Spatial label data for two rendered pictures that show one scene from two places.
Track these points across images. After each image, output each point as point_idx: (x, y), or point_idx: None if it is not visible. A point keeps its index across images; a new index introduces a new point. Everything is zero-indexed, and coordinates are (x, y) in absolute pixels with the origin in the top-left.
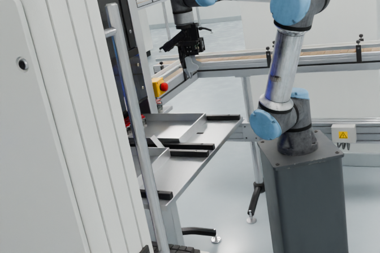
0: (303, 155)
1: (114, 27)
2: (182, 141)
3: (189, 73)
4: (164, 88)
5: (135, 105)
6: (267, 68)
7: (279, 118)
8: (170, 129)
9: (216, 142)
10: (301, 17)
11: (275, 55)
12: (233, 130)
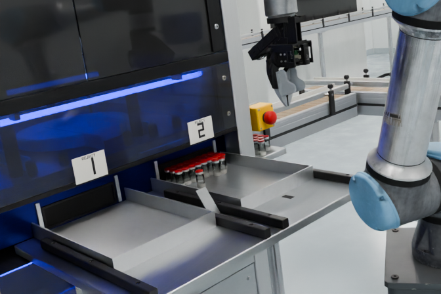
0: None
1: None
2: (248, 205)
3: (284, 98)
4: (269, 119)
5: None
6: None
7: (395, 193)
8: (252, 183)
9: (298, 216)
10: None
11: (393, 75)
12: (342, 202)
